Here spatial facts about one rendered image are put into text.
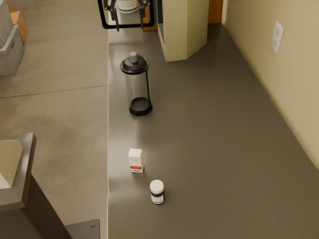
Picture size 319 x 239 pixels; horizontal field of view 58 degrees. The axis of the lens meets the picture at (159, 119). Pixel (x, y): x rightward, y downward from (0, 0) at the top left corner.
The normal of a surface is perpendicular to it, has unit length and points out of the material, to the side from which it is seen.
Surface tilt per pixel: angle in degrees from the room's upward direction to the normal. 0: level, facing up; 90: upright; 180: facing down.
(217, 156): 0
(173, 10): 90
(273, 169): 0
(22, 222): 90
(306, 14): 90
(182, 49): 90
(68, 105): 0
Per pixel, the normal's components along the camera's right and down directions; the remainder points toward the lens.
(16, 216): 0.18, 0.68
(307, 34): -0.99, 0.13
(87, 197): -0.06, -0.72
